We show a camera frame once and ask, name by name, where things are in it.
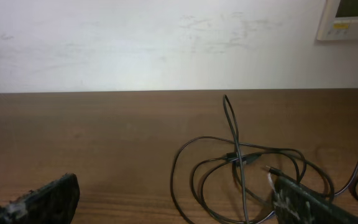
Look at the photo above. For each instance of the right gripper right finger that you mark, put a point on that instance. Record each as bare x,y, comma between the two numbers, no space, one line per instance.
295,203

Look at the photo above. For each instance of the white wall control panel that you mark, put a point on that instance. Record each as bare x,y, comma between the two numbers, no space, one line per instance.
339,21

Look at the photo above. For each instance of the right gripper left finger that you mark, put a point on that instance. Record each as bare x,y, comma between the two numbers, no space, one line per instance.
53,203

